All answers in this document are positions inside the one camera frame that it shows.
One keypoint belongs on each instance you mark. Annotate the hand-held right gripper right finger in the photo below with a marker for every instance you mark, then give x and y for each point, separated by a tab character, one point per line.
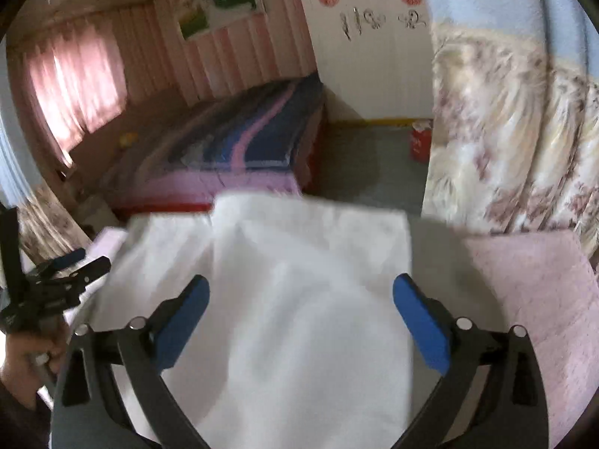
421	322

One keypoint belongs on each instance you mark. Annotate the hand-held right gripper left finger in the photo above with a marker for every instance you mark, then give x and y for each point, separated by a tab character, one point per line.
182	322

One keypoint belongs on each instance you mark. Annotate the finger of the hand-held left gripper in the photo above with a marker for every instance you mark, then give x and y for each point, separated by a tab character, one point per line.
91	269
68	258

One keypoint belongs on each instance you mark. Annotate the olive and cream jacket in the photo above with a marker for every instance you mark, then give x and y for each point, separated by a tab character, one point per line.
290	290

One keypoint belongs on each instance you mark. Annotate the person's left forearm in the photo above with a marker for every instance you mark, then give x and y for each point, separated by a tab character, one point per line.
23	425

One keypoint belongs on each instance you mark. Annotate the person's left hand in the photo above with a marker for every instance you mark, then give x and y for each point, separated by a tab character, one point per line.
21	365

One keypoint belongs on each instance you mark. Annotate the pink speckled bed sheet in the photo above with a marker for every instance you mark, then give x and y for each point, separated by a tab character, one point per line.
538	290

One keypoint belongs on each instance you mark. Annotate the pink window curtain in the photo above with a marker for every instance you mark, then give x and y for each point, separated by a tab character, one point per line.
75	84

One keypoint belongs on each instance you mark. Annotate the red plastic container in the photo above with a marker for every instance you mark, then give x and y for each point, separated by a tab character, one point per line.
421	142

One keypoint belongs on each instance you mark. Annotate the bed with striped blanket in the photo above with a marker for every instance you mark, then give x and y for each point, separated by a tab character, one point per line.
224	145

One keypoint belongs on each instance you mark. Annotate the wide blue floral curtain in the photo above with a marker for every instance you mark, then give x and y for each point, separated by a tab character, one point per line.
491	126

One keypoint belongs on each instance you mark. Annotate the white wardrobe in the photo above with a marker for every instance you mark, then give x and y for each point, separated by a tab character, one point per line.
374	70

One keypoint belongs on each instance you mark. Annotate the framed wall picture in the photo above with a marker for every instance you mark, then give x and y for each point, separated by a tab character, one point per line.
220	4

